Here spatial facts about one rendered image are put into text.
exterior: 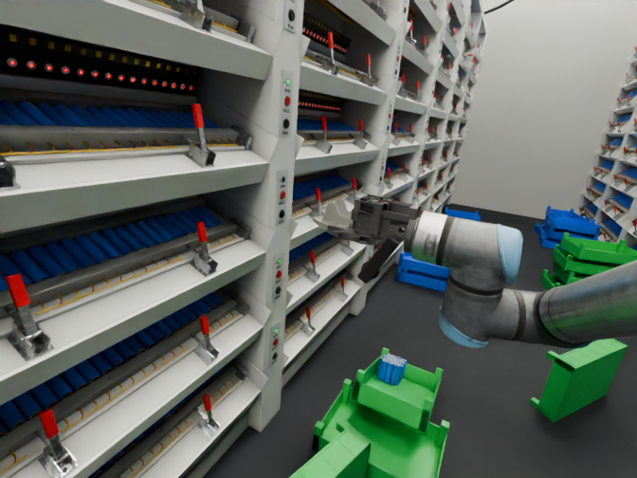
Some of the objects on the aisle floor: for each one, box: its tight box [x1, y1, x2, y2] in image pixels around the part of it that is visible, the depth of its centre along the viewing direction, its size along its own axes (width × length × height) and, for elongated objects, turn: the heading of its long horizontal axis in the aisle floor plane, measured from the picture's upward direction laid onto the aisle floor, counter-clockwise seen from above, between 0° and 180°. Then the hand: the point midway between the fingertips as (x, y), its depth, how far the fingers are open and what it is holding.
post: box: [194, 0, 304, 432], centre depth 72 cm, size 20×9×173 cm, turn 49°
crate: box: [312, 378, 449, 478], centre depth 90 cm, size 30×20×8 cm
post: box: [330, 0, 410, 316], centre depth 131 cm, size 20×9×173 cm, turn 49°
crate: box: [529, 339, 628, 422], centre depth 111 cm, size 8×30×20 cm, turn 103°
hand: (318, 223), depth 72 cm, fingers closed
